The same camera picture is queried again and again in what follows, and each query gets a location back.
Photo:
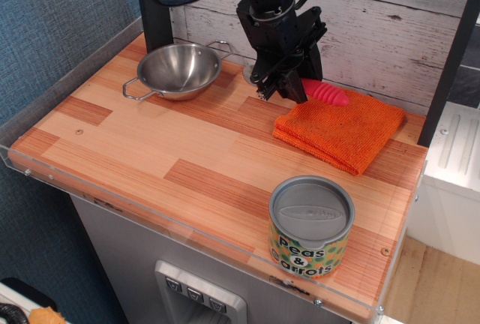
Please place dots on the peas and carrots can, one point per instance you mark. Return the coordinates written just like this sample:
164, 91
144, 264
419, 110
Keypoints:
310, 219

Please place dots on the dark vertical post right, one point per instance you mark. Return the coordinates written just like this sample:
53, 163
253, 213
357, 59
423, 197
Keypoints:
449, 72

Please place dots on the red handled metal spoon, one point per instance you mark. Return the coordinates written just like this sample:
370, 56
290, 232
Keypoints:
321, 91

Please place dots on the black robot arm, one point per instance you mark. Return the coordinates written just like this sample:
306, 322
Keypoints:
267, 8

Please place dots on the steel bowl with handles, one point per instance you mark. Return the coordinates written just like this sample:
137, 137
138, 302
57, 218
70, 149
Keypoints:
180, 71

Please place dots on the silver ice dispenser panel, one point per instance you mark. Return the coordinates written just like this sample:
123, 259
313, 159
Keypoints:
188, 298

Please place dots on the grey toy fridge cabinet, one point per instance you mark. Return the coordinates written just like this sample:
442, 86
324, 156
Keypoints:
129, 250

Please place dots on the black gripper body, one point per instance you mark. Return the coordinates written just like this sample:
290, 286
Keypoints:
279, 42

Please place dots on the orange folded rag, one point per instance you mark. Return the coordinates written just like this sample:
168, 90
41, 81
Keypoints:
347, 137

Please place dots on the dark vertical post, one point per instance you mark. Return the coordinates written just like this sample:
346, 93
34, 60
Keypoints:
449, 72
156, 24

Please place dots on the white toy sink unit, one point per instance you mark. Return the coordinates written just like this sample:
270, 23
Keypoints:
445, 212

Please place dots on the clear acrylic edge guard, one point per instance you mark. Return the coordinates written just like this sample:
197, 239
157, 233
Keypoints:
199, 173

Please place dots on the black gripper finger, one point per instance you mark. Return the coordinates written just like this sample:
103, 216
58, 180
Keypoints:
291, 87
311, 65

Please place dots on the orange object bottom corner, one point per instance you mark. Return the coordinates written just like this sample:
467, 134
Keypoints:
45, 315

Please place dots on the dark vertical post left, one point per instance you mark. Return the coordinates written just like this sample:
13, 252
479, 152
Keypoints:
156, 24

